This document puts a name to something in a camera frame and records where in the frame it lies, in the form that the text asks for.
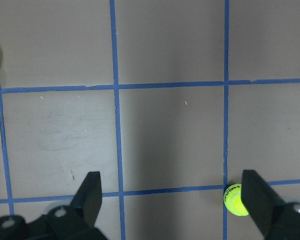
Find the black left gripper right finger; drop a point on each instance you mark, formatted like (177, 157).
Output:
(260, 200)

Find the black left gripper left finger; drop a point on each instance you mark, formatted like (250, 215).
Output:
(88, 199)

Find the centre Head tennis ball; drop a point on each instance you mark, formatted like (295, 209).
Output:
(233, 202)

